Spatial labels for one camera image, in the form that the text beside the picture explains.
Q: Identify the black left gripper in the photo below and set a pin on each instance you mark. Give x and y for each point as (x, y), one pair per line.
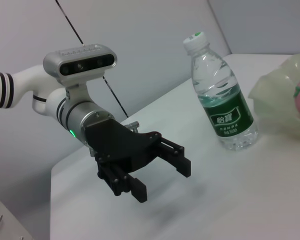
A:
(120, 145)

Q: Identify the clear green-label water bottle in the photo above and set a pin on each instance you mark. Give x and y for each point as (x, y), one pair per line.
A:
(225, 105)

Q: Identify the green glass fruit plate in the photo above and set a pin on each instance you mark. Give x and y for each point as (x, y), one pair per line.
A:
(272, 100)

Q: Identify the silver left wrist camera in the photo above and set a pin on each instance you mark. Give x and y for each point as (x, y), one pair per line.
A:
(65, 60)

